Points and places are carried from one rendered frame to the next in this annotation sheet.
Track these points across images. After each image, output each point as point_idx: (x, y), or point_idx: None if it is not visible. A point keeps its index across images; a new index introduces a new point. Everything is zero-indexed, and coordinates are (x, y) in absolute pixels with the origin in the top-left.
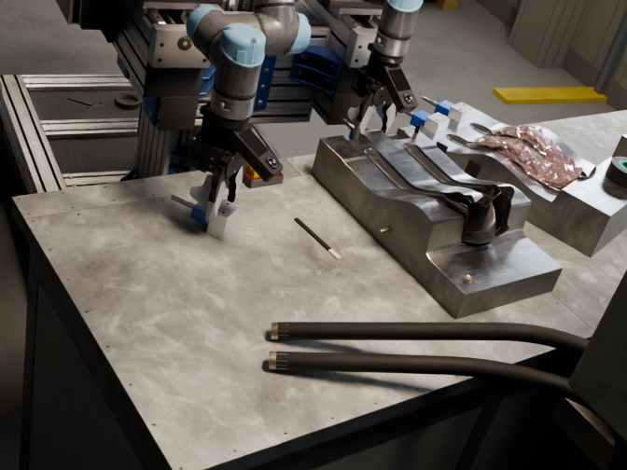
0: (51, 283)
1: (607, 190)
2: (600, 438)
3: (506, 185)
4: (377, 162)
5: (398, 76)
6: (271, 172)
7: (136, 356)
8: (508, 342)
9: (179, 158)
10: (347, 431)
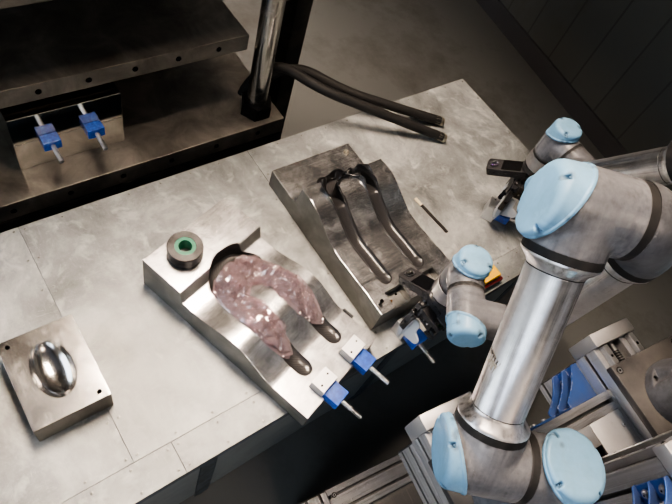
0: None
1: (211, 232)
2: None
3: (319, 207)
4: (410, 254)
5: (426, 284)
6: (491, 159)
7: (496, 128)
8: (311, 142)
9: None
10: None
